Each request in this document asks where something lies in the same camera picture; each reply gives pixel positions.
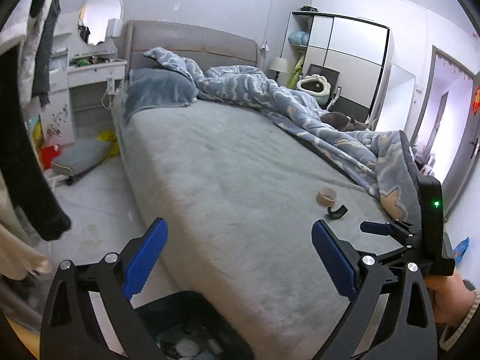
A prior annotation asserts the black curved plastic piece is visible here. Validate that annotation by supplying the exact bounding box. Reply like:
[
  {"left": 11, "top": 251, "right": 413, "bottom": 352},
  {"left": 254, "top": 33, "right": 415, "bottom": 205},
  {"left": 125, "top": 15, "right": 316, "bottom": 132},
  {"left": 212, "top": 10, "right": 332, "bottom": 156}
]
[{"left": 327, "top": 205, "right": 348, "bottom": 220}]

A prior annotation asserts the dark green trash bin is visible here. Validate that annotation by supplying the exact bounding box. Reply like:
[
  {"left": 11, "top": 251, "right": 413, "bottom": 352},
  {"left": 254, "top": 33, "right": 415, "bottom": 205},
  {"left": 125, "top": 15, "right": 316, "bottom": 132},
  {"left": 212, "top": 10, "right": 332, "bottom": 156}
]
[{"left": 135, "top": 291, "right": 255, "bottom": 359}]

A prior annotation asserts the person right hand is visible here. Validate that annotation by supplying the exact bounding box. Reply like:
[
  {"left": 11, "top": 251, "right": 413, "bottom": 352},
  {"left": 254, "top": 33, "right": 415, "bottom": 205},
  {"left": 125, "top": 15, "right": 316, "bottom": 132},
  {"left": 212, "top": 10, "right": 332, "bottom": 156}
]
[{"left": 425, "top": 270, "right": 476, "bottom": 328}]

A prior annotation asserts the blue patterned fleece blanket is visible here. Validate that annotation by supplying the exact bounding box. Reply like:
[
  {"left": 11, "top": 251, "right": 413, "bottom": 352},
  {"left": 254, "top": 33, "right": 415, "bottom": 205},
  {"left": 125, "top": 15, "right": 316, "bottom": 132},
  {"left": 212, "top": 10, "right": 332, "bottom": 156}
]
[{"left": 143, "top": 47, "right": 421, "bottom": 224}]

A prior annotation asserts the cream hanging coat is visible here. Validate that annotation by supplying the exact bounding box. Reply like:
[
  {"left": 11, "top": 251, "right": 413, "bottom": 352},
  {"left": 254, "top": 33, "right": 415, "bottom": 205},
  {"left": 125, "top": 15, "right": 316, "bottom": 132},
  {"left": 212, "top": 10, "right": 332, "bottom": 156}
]
[{"left": 0, "top": 177, "right": 51, "bottom": 281}]

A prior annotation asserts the dark cat on bed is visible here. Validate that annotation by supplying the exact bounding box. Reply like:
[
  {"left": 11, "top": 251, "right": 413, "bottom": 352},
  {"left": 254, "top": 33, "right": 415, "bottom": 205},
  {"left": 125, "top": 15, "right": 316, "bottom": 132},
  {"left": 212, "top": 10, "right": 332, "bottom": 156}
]
[{"left": 320, "top": 111, "right": 368, "bottom": 132}]

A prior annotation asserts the bed with grey cover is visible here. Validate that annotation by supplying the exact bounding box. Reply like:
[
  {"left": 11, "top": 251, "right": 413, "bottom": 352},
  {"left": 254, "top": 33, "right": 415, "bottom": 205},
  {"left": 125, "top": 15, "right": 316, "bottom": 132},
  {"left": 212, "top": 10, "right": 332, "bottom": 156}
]
[{"left": 112, "top": 19, "right": 425, "bottom": 360}]

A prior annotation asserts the black hanging garment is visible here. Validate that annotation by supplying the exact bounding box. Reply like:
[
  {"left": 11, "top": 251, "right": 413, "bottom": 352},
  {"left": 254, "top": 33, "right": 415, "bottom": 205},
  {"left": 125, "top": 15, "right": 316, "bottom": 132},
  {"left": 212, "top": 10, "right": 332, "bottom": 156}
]
[{"left": 1, "top": 46, "right": 72, "bottom": 242}]

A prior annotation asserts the cream cat bed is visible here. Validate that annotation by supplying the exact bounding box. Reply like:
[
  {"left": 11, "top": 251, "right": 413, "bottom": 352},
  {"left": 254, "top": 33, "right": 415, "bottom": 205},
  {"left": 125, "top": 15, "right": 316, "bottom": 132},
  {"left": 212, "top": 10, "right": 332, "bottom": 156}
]
[{"left": 296, "top": 74, "right": 331, "bottom": 106}]

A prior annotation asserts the grey floor cushion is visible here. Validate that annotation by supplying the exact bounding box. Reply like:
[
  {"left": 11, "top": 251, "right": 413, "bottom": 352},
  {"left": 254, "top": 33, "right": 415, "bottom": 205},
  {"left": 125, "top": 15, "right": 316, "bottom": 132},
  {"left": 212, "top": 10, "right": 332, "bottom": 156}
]
[{"left": 51, "top": 139, "right": 110, "bottom": 177}]

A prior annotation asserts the black and white wardrobe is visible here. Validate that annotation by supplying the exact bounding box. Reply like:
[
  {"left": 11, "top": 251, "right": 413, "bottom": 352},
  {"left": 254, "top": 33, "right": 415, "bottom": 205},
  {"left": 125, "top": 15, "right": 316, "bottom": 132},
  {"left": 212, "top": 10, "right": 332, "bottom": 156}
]
[{"left": 281, "top": 9, "right": 393, "bottom": 123}]

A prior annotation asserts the red box on floor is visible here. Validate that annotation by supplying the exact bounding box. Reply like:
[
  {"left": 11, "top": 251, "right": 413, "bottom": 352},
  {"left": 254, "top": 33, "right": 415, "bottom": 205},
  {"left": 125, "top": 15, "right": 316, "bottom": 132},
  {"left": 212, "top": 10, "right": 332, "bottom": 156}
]
[{"left": 41, "top": 145, "right": 62, "bottom": 169}]

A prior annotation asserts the bedside table lamp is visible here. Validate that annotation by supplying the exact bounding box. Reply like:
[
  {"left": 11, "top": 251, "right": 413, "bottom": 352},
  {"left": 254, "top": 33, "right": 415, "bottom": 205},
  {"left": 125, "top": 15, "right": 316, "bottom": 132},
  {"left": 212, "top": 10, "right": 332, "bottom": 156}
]
[{"left": 268, "top": 57, "right": 289, "bottom": 82}]

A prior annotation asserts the yellow plastic bag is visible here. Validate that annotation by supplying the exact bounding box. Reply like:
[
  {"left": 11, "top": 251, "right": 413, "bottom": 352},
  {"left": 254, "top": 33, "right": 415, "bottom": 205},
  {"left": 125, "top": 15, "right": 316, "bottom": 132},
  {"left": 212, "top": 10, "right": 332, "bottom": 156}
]
[{"left": 97, "top": 130, "right": 120, "bottom": 158}]

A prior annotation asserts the white power strip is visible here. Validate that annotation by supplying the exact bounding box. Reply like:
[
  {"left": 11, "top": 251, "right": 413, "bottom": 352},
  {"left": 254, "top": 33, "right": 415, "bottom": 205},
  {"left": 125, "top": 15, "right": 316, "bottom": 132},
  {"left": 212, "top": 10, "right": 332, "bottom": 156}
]
[{"left": 106, "top": 76, "right": 116, "bottom": 96}]

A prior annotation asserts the grey blue pillow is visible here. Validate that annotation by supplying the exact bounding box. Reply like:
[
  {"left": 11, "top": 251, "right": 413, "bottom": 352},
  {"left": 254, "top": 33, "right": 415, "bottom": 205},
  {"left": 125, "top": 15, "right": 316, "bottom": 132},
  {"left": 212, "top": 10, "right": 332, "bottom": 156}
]
[{"left": 124, "top": 67, "right": 199, "bottom": 122}]

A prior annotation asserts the grey upholstered headboard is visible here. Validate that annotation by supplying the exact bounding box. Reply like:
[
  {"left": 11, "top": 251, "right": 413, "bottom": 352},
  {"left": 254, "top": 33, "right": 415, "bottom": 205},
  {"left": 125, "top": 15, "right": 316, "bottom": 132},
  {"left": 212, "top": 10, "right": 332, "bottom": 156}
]
[{"left": 123, "top": 19, "right": 262, "bottom": 71}]

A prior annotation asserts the white dressing table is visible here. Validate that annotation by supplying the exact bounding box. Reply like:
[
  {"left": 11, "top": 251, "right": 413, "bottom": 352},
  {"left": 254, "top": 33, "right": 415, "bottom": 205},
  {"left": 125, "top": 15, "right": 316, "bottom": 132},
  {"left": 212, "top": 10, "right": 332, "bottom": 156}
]
[{"left": 40, "top": 11, "right": 127, "bottom": 146}]

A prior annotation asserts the round vanity mirror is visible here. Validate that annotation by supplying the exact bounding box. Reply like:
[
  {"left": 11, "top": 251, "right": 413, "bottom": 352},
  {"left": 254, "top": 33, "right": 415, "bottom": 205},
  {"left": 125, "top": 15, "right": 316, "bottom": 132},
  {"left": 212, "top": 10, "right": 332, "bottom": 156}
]
[{"left": 77, "top": 0, "right": 123, "bottom": 46}]

